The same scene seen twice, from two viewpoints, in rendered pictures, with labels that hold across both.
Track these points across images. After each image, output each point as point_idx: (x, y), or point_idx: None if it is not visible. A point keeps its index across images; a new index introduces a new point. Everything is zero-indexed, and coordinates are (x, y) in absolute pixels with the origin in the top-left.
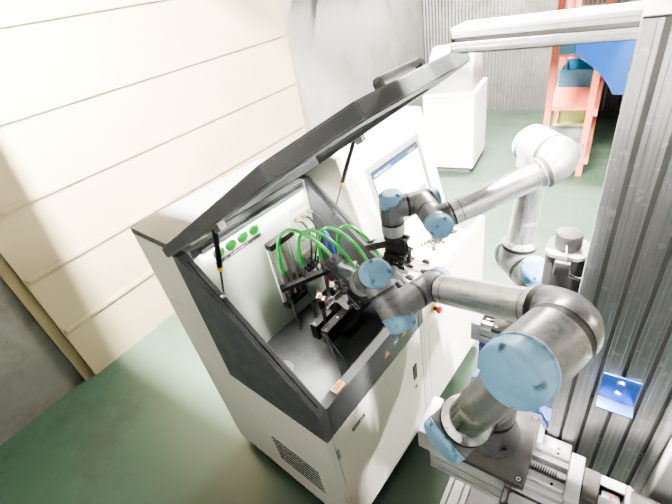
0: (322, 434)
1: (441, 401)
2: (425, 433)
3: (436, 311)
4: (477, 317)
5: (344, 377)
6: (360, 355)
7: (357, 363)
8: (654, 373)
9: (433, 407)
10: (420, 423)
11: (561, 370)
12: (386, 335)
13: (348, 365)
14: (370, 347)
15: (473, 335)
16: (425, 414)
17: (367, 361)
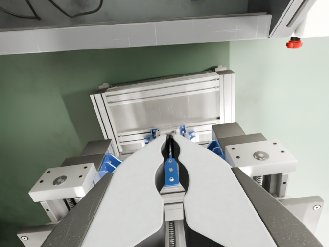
0: None
1: (81, 195)
2: (33, 200)
3: (289, 40)
4: (251, 170)
5: (3, 37)
6: (65, 27)
7: (46, 37)
8: None
9: (66, 192)
10: (37, 191)
11: None
12: (142, 41)
13: (52, 3)
14: (95, 32)
15: (227, 154)
16: (51, 190)
17: (66, 50)
